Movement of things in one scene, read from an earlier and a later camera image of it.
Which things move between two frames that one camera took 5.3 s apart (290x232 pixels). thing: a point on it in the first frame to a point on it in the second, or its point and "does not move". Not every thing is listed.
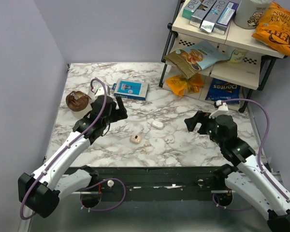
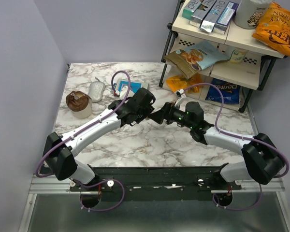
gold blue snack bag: (195, 57) does not move
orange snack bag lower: (181, 86) does not move
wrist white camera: (99, 92) to (123, 92)
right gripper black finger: (192, 122) to (157, 117)
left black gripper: (120, 113) to (146, 113)
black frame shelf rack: (224, 67) does not move
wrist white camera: (223, 108) to (179, 93)
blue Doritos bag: (219, 90) does not move
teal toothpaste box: (190, 7) does not move
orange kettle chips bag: (276, 28) does not move
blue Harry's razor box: (131, 89) does not move
